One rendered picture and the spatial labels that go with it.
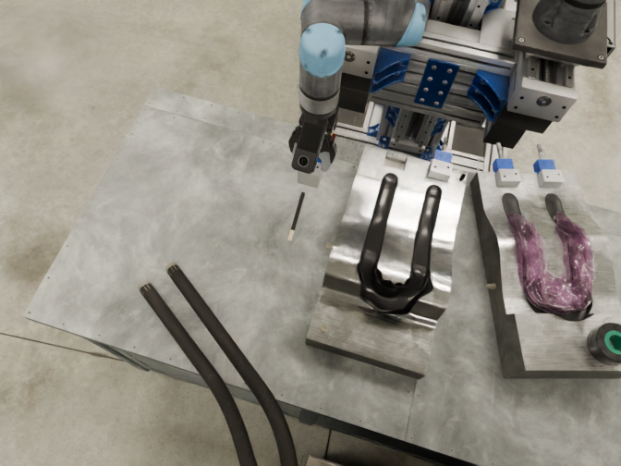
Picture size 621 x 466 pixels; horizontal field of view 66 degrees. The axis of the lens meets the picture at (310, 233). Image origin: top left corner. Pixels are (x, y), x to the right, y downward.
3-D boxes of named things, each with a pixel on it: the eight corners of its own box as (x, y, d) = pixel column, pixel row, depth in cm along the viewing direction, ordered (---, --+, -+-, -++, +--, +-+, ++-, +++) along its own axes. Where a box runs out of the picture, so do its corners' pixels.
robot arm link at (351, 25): (358, 18, 93) (359, 61, 88) (300, 17, 92) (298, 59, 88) (363, -18, 86) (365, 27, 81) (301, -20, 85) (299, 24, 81)
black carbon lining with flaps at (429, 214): (381, 175, 118) (388, 153, 109) (445, 192, 116) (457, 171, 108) (345, 305, 103) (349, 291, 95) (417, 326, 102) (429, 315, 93)
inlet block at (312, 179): (313, 140, 118) (314, 126, 113) (333, 144, 117) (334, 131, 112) (297, 182, 112) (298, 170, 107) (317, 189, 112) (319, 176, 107)
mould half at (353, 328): (360, 164, 127) (368, 133, 115) (456, 190, 125) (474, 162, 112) (305, 344, 106) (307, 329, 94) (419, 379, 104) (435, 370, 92)
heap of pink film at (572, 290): (498, 212, 116) (512, 195, 109) (570, 213, 116) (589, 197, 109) (518, 316, 105) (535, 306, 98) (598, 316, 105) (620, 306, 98)
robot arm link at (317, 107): (334, 105, 85) (290, 94, 86) (332, 122, 90) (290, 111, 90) (345, 75, 89) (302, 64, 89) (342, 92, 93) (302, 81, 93)
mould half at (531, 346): (469, 182, 126) (485, 159, 116) (566, 184, 127) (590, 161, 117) (503, 378, 105) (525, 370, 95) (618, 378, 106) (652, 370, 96)
